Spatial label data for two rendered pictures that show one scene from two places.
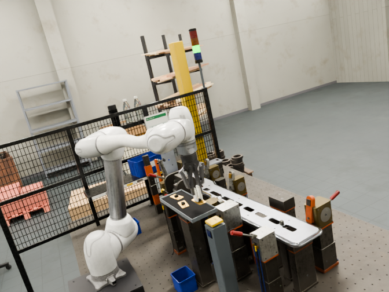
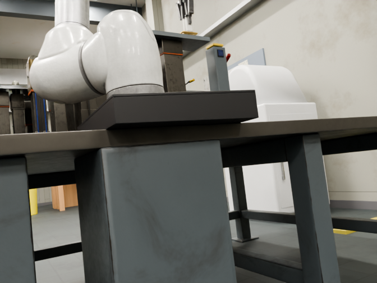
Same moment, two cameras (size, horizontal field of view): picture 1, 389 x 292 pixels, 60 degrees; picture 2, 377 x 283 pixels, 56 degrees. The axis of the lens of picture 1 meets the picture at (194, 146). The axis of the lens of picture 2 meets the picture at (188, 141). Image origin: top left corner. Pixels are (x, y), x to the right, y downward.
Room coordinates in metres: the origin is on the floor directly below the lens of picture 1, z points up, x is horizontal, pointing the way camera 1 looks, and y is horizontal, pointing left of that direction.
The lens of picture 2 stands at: (1.70, 1.60, 0.60)
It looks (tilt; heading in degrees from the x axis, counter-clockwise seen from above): 4 degrees up; 264
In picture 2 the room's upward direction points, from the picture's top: 7 degrees counter-clockwise
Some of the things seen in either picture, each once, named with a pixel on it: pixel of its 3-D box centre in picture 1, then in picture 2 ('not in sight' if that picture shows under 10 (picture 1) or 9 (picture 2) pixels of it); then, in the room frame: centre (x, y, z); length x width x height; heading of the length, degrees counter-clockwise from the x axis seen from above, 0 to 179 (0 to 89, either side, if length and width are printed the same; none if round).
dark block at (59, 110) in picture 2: not in sight; (57, 101); (2.03, 0.20, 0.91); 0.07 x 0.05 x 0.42; 117
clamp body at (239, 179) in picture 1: (242, 201); not in sight; (2.06, -0.24, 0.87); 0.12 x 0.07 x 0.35; 117
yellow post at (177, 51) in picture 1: (198, 148); not in sight; (3.12, -0.03, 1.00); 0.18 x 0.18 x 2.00; 27
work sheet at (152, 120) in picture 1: (158, 130); not in sight; (2.88, 0.27, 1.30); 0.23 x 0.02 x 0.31; 117
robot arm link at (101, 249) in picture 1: (100, 250); (126, 54); (1.73, 0.65, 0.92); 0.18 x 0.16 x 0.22; 152
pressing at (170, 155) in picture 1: (167, 152); not in sight; (2.58, 0.22, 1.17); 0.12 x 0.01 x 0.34; 117
